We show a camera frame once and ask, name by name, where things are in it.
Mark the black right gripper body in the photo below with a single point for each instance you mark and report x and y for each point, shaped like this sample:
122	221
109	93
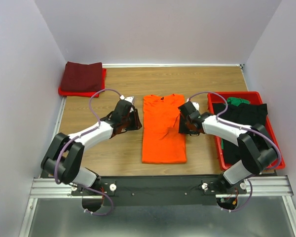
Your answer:
189	129

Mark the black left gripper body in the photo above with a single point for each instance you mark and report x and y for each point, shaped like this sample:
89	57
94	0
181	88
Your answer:
128	122

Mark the orange t-shirt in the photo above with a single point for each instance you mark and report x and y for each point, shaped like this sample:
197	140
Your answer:
162	142

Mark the red t-shirt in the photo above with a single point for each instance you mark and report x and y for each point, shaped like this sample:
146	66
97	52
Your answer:
84	94

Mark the maroon t-shirt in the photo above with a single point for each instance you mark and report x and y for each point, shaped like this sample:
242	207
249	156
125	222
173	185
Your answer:
82	77

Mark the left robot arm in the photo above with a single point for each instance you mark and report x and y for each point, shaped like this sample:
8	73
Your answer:
63	158

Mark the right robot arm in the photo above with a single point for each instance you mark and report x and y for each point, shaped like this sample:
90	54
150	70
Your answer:
257	150

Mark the green t-shirt in bin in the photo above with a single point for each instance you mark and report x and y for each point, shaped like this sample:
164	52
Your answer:
235	101

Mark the black t-shirt in bin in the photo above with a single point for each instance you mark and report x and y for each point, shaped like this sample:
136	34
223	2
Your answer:
246	115

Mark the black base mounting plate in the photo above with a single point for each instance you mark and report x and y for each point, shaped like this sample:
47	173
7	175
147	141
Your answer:
158	190

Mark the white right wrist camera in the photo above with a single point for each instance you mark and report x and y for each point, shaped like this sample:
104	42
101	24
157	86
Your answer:
195	104

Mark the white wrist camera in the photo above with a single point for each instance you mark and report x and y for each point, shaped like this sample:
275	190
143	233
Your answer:
130	99
195	104

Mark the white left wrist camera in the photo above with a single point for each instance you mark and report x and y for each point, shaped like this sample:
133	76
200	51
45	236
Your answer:
130	99

